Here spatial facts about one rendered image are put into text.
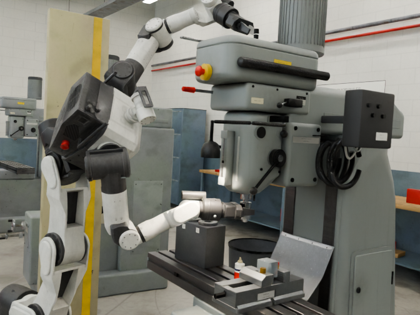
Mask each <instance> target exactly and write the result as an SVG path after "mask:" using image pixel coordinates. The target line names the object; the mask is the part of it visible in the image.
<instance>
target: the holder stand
mask: <svg viewBox="0 0 420 315"><path fill-rule="evenodd" d="M225 232H226V226H225V225H222V224H218V222H217V221H213V222H211V221H202V220H201V218H200V217H198V218H192V219H191V220H189V221H187V222H185V223H183V224H181V225H180V226H176V245H175V258H178V259H180V260H182V261H185V262H187V263H190V264H193V265H195V266H198V267H200V268H203V269H207V268H213V267H216V266H222V265H223V264H224V243H225Z"/></svg>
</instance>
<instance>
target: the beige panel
mask: <svg viewBox="0 0 420 315"><path fill-rule="evenodd" d="M109 30H110V20H109V19H103V18H100V17H94V16H88V15H84V14H78V13H75V12H69V11H63V10H59V9H53V8H49V9H48V10H47V42H46V75H45V92H44V121H45V120H47V119H51V118H58V116H59V113H60V111H61V108H62V106H63V104H64V102H65V100H66V98H67V96H68V94H69V91H70V89H71V87H72V85H73V84H74V83H75V82H77V81H78V80H79V79H80V78H81V77H82V76H83V75H84V74H85V73H86V72H88V73H89V74H91V75H93V76H94V77H95V78H98V79H99V80H100V81H102V82H104V74H105V73H106V71H107V70H108V58H109ZM47 186H48V184H47V181H46V179H45V177H44V174H43V172H42V176H41V209H40V226H39V244H40V242H41V240H42V238H43V237H44V236H45V235H46V234H47V233H48V229H49V213H50V204H49V201H48V197H47V195H46V193H47ZM90 189H91V198H90V201H89V204H88V207H87V210H86V218H85V225H84V233H86V235H87V236H88V238H89V242H90V249H89V259H88V264H87V271H86V273H85V275H84V277H83V279H82V280H81V282H80V284H79V286H78V287H77V289H76V293H75V295H74V297H73V299H72V302H71V305H70V306H71V311H72V315H97V311H98V283H99V255H100V241H101V213H102V194H101V180H100V179H99V180H93V181H90ZM42 282H43V280H42V278H41V261H40V255H39V259H38V277H37V292H39V289H40V287H41V284H42Z"/></svg>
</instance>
